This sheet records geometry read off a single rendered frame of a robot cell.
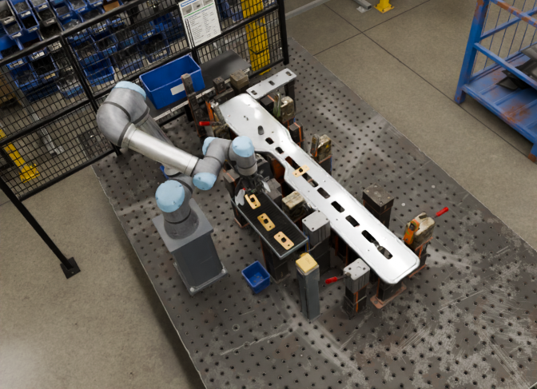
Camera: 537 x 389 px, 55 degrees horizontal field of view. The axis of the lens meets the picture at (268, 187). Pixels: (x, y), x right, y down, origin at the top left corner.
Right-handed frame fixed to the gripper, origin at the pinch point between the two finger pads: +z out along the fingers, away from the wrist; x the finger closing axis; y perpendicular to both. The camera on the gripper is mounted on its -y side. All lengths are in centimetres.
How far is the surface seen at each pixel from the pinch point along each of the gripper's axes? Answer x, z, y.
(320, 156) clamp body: 45, 22, -20
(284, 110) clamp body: 44, 18, -56
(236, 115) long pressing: 22, 19, -68
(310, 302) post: 3, 31, 41
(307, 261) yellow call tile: 4.6, 3.1, 37.4
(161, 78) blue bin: -3, 10, -110
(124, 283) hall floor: -76, 119, -71
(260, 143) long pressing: 23, 19, -42
